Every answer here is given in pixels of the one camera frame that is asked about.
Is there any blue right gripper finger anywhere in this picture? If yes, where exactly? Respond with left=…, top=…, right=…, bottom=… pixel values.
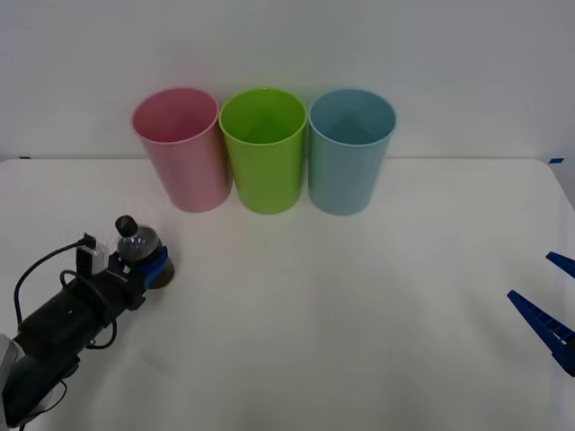
left=545, top=251, right=575, bottom=279
left=507, top=289, right=575, bottom=377

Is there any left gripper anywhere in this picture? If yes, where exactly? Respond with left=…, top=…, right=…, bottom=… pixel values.
left=18, top=245, right=172, bottom=376

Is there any pink plastic bin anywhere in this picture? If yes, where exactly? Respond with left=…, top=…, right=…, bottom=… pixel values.
left=131, top=86, right=234, bottom=214

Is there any green plastic bin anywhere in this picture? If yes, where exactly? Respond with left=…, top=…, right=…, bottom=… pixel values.
left=218, top=86, right=309, bottom=216

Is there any pale blue plastic bin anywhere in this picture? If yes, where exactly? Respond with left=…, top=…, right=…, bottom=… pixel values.
left=307, top=87, right=399, bottom=216

